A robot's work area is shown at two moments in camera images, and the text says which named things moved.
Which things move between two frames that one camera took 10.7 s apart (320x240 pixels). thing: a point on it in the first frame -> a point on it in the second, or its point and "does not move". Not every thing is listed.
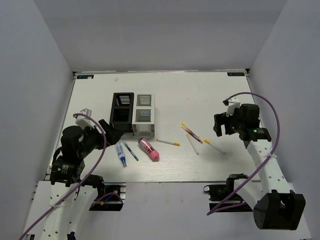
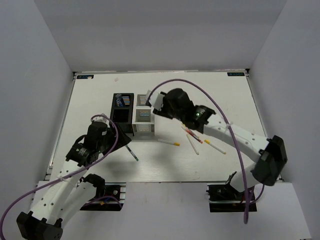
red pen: (192, 134) does not move
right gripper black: (223, 119) -> (163, 110)
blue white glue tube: (120, 151) -> (119, 101)
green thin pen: (131, 152) does not move
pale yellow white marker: (193, 144) does not move
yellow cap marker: (175, 143) does not move
